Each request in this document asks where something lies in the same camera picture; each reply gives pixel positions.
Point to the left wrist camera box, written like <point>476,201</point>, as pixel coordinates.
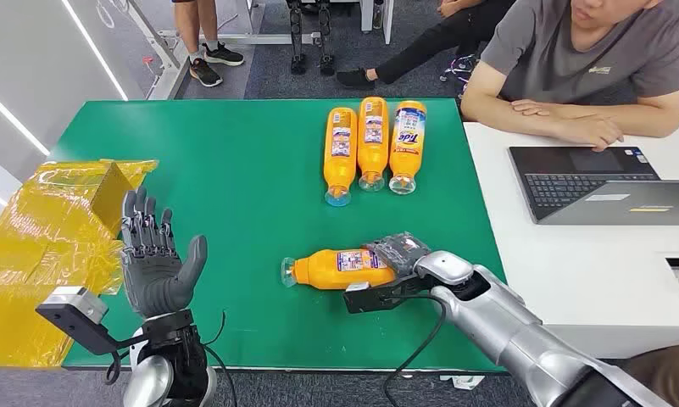
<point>75,306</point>

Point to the white desk frame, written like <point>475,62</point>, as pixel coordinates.
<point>170,67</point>

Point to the person's left forearm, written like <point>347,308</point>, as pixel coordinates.
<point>625,115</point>

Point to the orange detergent bottle blue cap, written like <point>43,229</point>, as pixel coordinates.
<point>339,168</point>

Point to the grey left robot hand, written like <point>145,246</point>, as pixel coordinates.
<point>154,269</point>

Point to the seated person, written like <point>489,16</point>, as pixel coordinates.
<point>563,56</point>

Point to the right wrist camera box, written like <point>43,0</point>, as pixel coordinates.
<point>373,298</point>

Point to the orange detergent bottle clear cap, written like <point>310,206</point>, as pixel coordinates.
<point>406,163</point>
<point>373,157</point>
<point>322,269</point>

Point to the person's right hand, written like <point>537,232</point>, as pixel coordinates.
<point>592,132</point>

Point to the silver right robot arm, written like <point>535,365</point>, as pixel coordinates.
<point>513,331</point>

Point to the brown rounded object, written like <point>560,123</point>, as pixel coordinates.
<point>665,376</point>

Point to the standing person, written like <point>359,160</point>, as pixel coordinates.
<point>196,22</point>

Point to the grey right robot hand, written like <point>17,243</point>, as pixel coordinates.
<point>398,250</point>

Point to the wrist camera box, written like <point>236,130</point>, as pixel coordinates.
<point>373,298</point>
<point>75,306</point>

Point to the person's left hand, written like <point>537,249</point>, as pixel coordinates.
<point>535,108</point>

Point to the green table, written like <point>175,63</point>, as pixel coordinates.
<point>232,168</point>

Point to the person's right forearm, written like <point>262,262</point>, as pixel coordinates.
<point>502,121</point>

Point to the black stool chrome base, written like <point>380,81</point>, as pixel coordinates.
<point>460,67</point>

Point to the black humanoid robot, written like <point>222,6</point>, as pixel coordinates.
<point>297,34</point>

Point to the dark grey laptop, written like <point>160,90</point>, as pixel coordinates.
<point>569,185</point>

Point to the white desk leg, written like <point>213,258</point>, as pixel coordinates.
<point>385,19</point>

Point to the person in black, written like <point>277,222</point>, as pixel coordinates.
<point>429,45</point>

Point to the white table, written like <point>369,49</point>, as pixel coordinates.
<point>597,281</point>

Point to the small red object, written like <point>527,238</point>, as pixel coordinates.
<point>148,60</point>

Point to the yellow plastic-wrapped cardboard box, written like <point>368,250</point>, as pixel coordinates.
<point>36,253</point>

